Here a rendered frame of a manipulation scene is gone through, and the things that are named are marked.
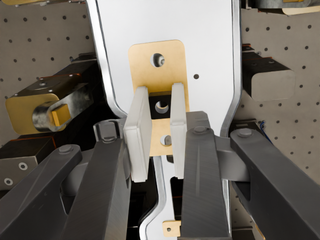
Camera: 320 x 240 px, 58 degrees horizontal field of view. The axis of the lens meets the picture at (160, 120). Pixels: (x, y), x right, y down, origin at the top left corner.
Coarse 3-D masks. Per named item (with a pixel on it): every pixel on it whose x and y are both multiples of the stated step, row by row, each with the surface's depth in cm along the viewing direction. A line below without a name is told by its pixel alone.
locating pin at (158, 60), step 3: (156, 54) 41; (159, 54) 40; (153, 57) 41; (156, 57) 40; (159, 57) 40; (162, 57) 40; (153, 60) 41; (156, 60) 40; (159, 60) 40; (162, 60) 40; (156, 63) 41; (159, 63) 40; (162, 63) 40; (156, 66) 41; (159, 66) 41
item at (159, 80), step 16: (144, 48) 19; (160, 48) 19; (176, 48) 19; (144, 64) 19; (176, 64) 19; (144, 80) 20; (160, 80) 20; (176, 80) 20; (160, 96) 19; (160, 112) 20; (160, 128) 21; (160, 144) 22
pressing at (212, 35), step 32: (96, 0) 42; (128, 0) 42; (160, 0) 42; (192, 0) 41; (224, 0) 41; (96, 32) 43; (128, 32) 43; (160, 32) 43; (192, 32) 43; (224, 32) 43; (128, 64) 45; (192, 64) 45; (224, 64) 45; (128, 96) 47; (192, 96) 47; (224, 96) 47; (224, 128) 49; (160, 160) 51; (160, 192) 54; (224, 192) 54; (160, 224) 57
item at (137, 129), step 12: (144, 96) 18; (132, 108) 15; (144, 108) 16; (132, 120) 14; (144, 120) 16; (132, 132) 13; (144, 132) 15; (132, 144) 13; (144, 144) 15; (132, 156) 14; (144, 156) 14; (132, 168) 14; (144, 168) 14; (144, 180) 14
